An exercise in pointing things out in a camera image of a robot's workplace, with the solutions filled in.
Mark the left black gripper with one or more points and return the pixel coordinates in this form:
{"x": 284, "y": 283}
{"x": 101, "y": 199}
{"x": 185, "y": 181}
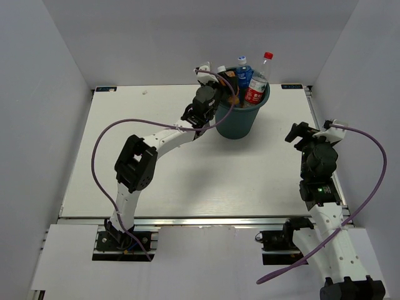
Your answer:
{"x": 214, "y": 85}

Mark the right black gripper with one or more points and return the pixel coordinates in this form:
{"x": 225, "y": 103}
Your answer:
{"x": 302, "y": 130}

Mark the orange juice bottle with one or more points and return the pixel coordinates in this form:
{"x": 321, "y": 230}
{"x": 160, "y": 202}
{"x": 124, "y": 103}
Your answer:
{"x": 233, "y": 98}

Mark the blue label bottle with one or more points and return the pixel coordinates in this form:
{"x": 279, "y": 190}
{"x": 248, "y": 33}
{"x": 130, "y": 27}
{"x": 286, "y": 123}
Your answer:
{"x": 244, "y": 72}
{"x": 221, "y": 69}

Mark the red label water bottle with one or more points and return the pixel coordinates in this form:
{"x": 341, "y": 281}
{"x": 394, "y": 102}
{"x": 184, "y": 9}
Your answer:
{"x": 259, "y": 81}

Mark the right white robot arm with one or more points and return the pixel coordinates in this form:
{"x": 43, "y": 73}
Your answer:
{"x": 325, "y": 241}

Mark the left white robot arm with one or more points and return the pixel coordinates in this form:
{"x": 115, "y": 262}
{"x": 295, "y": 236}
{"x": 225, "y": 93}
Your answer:
{"x": 135, "y": 166}

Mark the dark green plastic bin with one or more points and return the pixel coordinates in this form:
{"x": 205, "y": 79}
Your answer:
{"x": 236, "y": 122}

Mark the right black logo sticker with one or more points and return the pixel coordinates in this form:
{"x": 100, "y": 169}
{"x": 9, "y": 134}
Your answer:
{"x": 291, "y": 86}

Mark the black logo sticker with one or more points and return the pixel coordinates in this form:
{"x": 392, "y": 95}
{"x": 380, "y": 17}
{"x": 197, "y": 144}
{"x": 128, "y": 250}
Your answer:
{"x": 291, "y": 86}
{"x": 105, "y": 89}

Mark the left black logo sticker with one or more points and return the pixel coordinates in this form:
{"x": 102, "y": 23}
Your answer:
{"x": 105, "y": 89}

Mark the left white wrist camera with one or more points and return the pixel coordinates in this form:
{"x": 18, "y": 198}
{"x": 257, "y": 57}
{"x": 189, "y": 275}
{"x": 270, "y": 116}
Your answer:
{"x": 203, "y": 74}

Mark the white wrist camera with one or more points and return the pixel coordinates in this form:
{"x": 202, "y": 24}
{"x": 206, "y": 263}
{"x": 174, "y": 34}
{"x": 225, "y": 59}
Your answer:
{"x": 332, "y": 132}
{"x": 203, "y": 74}

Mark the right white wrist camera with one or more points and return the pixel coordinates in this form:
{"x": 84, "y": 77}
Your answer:
{"x": 332, "y": 132}

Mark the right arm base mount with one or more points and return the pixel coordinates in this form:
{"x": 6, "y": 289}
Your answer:
{"x": 278, "y": 248}

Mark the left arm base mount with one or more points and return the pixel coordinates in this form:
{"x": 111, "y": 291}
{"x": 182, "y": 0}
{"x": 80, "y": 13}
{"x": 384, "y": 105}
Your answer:
{"x": 113, "y": 245}

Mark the aluminium table frame rail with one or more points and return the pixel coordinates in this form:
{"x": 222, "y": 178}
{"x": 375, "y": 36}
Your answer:
{"x": 196, "y": 221}

